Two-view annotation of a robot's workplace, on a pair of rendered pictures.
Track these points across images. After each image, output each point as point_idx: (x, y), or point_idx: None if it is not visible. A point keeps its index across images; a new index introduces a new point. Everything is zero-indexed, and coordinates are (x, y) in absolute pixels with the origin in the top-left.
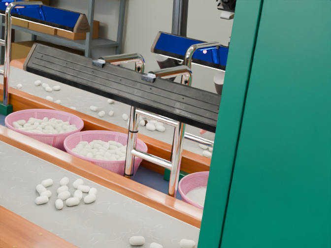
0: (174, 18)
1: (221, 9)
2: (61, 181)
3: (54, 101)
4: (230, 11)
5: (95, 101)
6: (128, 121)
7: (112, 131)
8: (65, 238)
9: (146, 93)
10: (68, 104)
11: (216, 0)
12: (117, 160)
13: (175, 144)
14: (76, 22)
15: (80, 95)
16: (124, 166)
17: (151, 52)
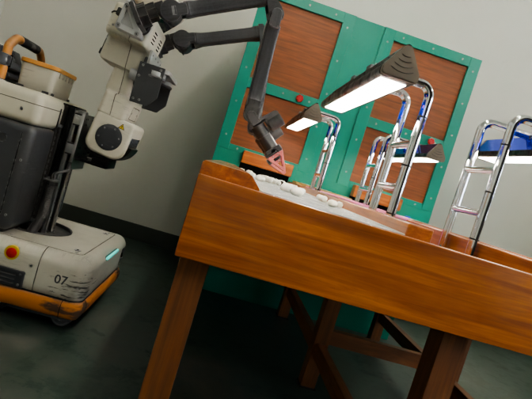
0: (267, 76)
1: (140, 26)
2: None
3: (316, 199)
4: (143, 30)
5: (269, 184)
6: (297, 186)
7: (332, 194)
8: None
9: None
10: (307, 196)
11: (171, 25)
12: (360, 203)
13: (366, 176)
14: None
15: (269, 185)
16: (367, 201)
17: (320, 122)
